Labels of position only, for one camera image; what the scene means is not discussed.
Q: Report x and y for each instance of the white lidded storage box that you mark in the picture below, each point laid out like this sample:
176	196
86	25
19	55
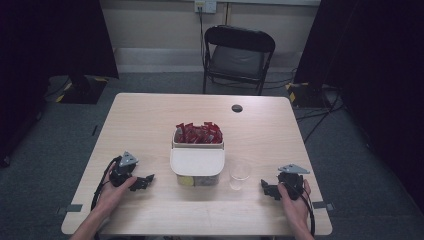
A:
197	163

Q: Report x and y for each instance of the person's right hand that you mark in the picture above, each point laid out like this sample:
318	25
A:
295	208

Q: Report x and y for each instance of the clear plastic cup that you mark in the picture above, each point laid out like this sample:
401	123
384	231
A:
239	175

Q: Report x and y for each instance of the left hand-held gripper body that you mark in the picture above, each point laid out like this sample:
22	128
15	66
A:
124	173

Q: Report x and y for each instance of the black folding chair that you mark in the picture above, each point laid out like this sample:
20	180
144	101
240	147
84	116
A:
238	56

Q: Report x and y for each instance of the grey tape strip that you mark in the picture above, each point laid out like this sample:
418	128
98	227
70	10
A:
322	205
71	208

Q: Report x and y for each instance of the person's left hand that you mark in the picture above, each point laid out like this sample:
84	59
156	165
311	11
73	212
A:
111	196

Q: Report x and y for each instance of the dark curtain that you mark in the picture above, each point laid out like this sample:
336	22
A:
376	66
40	50

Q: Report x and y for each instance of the white wall socket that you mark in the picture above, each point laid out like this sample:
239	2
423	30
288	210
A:
205	6

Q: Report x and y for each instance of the black stand base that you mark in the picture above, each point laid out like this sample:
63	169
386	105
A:
81	91
306	95

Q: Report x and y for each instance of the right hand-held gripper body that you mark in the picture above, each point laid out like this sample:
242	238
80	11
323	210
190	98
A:
292	181

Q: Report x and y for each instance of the bunch of red packets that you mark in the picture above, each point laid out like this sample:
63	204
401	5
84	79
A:
199	133

